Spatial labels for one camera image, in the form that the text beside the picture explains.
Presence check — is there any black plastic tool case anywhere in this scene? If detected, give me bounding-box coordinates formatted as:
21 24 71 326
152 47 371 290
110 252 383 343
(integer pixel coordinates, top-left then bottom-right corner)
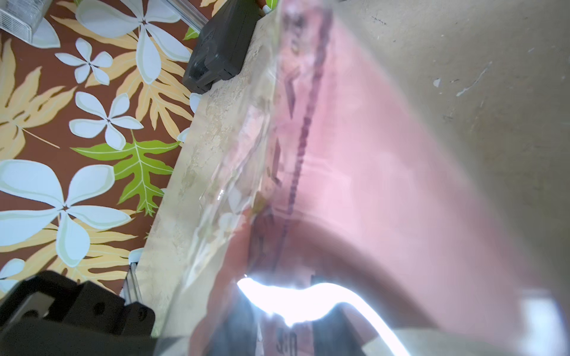
182 0 261 94

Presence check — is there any white wire basket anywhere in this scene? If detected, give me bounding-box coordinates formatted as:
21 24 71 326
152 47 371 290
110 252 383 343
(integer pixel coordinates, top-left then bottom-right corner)
1 0 52 43

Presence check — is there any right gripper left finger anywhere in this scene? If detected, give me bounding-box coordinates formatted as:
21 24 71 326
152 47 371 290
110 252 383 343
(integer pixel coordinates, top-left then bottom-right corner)
203 289 257 355

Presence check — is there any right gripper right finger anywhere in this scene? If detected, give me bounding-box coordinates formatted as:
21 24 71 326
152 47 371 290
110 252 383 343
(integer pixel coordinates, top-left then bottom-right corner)
312 306 365 356

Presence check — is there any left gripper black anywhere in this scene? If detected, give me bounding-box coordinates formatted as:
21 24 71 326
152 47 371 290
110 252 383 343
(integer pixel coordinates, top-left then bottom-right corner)
1 271 178 355

